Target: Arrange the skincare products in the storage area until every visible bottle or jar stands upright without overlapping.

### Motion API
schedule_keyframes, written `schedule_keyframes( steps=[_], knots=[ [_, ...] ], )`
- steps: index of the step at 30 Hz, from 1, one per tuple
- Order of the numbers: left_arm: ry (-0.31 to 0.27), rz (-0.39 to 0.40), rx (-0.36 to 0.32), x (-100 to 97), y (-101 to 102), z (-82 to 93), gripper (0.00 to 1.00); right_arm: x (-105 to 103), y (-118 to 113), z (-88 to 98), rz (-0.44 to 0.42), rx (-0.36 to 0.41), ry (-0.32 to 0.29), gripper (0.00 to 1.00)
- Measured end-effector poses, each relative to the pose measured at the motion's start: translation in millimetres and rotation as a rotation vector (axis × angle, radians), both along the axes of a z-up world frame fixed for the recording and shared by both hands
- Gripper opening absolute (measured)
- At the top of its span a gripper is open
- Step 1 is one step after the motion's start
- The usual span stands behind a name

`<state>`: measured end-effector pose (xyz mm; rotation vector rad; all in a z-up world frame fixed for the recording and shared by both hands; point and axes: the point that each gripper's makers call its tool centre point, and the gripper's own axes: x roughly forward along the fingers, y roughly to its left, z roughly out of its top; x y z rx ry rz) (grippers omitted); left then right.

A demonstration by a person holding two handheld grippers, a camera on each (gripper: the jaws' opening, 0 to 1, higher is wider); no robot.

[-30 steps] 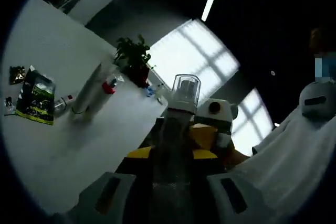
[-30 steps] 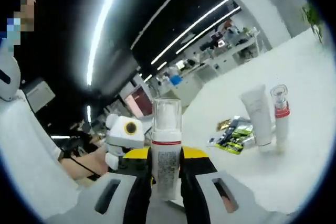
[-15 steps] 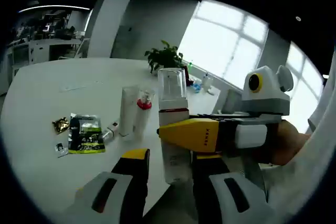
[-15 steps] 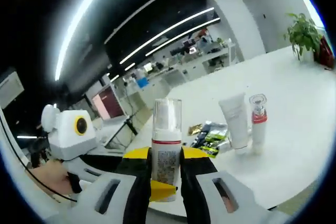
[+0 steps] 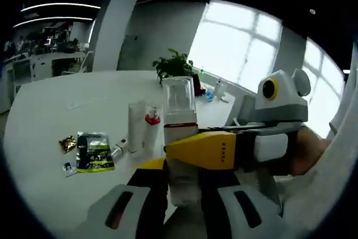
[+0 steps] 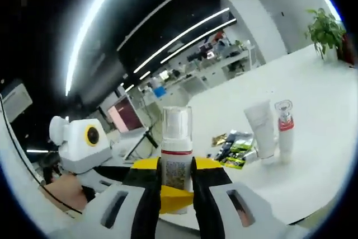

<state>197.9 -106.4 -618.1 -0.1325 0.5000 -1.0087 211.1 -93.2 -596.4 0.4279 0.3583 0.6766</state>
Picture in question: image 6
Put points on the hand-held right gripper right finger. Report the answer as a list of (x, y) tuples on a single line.
[(207, 208)]

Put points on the long ceiling light strip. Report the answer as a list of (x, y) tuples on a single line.
[(86, 23)]

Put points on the gold foil skincare sachet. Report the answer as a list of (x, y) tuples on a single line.
[(219, 140)]

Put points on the person's white shirt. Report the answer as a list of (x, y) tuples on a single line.
[(16, 172)]

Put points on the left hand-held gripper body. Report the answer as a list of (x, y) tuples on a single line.
[(78, 146)]

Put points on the tall red-collar skincare bottle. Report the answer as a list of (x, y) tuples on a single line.
[(286, 144)]

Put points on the green potted plant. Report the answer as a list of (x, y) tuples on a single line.
[(325, 32)]

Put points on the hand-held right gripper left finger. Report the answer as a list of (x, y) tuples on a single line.
[(145, 208)]

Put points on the blue storage box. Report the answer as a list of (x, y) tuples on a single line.
[(159, 92)]

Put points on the white skincare tube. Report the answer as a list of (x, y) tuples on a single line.
[(261, 132)]

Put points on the black-frame desk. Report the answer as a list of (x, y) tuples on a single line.
[(137, 144)]

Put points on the ceiling air conditioner unit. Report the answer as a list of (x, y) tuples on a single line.
[(15, 103)]

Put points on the green snack packet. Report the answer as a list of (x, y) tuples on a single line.
[(237, 136)]

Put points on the small clear-cap skincare bottle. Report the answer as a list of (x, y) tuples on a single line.
[(176, 144), (251, 156)]

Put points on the white office counter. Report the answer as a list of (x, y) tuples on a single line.
[(212, 74)]

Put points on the red plant pot wrap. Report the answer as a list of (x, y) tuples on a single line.
[(349, 51)]

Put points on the green black skincare sachet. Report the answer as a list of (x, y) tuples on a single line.
[(236, 156)]

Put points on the person's left hand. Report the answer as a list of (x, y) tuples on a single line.
[(67, 194)]

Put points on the pink maroon panel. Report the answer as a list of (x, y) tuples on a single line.
[(124, 116)]

